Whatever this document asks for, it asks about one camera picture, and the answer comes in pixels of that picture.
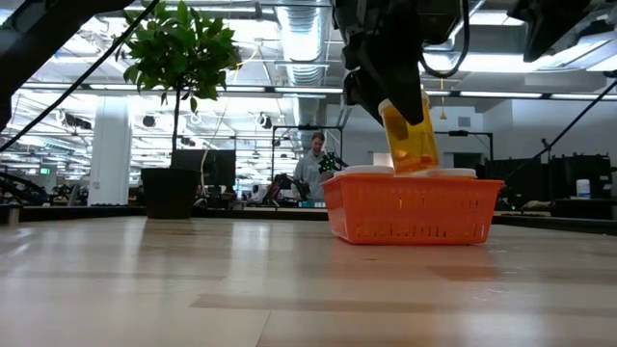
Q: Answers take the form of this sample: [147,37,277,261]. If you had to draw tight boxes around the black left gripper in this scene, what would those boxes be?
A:
[332,0,428,126]

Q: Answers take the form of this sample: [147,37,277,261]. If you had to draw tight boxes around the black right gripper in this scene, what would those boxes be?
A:
[509,0,593,64]

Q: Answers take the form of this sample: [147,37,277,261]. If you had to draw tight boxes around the orange plastic basket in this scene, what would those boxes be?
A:
[320,173,506,246]

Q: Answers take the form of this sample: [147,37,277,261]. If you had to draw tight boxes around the black device green markers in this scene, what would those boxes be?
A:
[317,151,349,175]

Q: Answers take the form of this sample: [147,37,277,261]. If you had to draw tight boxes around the person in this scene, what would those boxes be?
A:
[292,132,338,202]

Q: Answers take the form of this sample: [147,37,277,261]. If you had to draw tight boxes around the black equipment rack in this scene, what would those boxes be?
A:
[484,152,614,221]

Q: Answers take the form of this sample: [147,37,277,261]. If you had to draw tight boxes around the black computer monitor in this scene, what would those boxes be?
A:
[172,147,238,190]

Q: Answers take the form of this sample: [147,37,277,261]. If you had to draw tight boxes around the green potted plant black pot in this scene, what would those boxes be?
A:
[111,0,241,221]

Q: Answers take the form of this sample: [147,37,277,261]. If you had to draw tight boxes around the grey metal cylinder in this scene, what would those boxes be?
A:
[0,204,23,226]

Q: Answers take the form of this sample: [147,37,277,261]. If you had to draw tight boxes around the black left camera cable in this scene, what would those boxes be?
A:
[417,0,472,80]

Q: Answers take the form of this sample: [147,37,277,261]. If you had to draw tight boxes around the black metal frame stand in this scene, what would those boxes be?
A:
[433,129,494,170]
[271,123,345,171]

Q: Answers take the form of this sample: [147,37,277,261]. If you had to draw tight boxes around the silver ventilation duct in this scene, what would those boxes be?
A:
[275,4,330,173]

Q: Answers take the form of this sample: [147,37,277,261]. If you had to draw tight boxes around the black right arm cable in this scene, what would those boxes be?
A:
[504,78,617,180]

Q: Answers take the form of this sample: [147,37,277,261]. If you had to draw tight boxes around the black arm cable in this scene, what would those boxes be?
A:
[504,78,617,180]
[0,0,161,151]

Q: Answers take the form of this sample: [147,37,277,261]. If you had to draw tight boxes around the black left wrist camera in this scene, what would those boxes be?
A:
[423,0,465,45]

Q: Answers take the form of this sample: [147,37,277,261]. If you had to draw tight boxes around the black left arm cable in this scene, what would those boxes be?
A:
[0,0,161,151]

